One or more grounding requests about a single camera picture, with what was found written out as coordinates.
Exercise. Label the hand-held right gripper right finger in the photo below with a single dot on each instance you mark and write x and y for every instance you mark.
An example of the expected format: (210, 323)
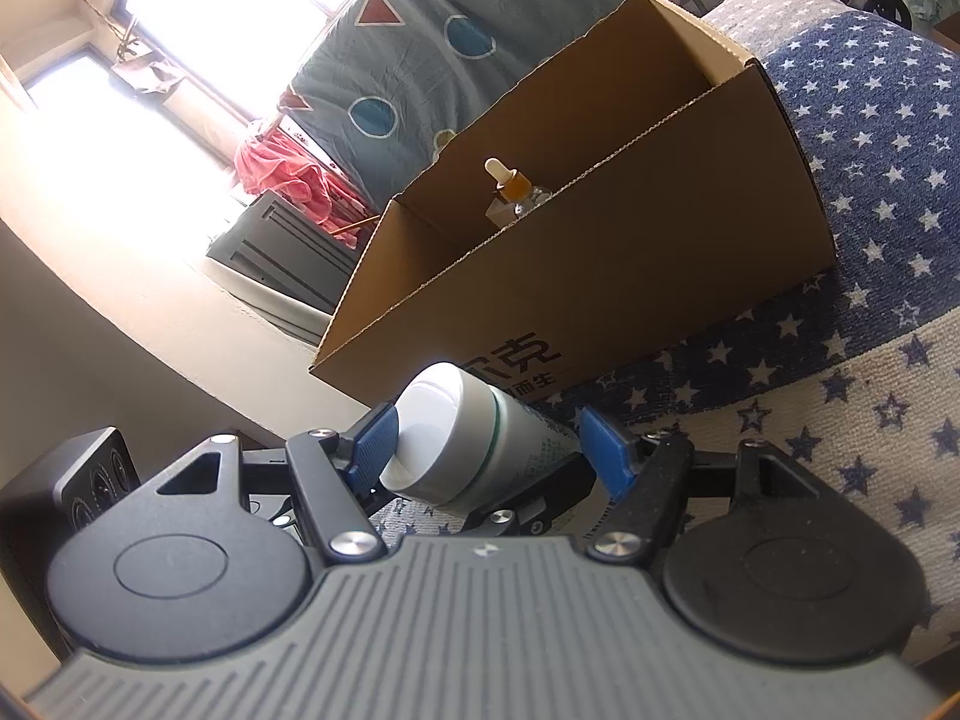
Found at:
(604, 450)

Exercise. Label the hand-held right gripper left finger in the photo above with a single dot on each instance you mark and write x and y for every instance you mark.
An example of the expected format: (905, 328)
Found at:
(373, 446)

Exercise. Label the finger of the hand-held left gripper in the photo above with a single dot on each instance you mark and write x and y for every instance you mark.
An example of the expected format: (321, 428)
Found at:
(555, 491)

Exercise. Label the white capped plastic bottle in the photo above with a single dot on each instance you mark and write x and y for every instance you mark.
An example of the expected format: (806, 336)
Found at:
(465, 435)

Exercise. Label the brown cardboard box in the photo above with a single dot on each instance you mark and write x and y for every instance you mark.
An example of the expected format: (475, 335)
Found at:
(600, 300)

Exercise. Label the green dropper bottle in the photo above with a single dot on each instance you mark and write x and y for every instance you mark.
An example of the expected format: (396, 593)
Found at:
(517, 187)

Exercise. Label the dark grey slatted panel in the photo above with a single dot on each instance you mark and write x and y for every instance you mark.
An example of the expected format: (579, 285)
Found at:
(285, 255)

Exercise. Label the red cloth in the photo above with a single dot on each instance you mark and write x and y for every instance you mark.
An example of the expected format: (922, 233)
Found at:
(277, 165)

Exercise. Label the blue white star blanket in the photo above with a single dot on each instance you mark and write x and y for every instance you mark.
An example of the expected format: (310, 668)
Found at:
(862, 240)

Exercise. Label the hanging clothes rack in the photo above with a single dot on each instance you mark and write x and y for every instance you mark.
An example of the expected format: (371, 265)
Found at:
(142, 71)

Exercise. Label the window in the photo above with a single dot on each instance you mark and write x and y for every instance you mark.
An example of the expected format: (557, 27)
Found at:
(225, 15)

